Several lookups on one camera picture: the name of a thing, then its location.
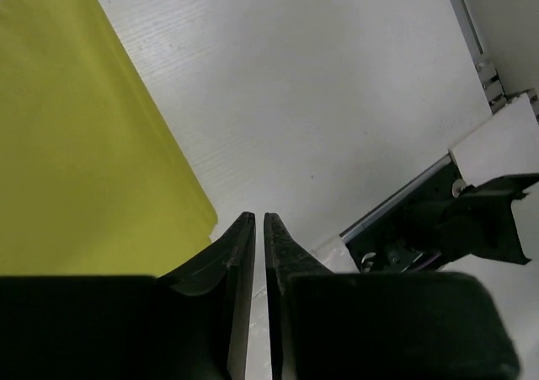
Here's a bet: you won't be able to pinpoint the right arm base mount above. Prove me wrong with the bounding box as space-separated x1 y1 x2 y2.
340 154 462 273

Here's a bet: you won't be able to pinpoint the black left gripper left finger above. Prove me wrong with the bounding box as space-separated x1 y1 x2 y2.
1 212 256 379

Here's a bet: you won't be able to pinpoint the yellow-green trousers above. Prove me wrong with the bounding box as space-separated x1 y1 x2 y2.
1 0 217 275

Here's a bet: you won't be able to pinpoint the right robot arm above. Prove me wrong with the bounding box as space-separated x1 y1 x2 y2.
264 174 538 379

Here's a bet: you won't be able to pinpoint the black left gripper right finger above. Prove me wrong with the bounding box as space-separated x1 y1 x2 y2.
264 213 520 379

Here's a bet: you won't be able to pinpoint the aluminium side rail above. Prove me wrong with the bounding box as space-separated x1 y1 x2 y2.
450 0 538 114

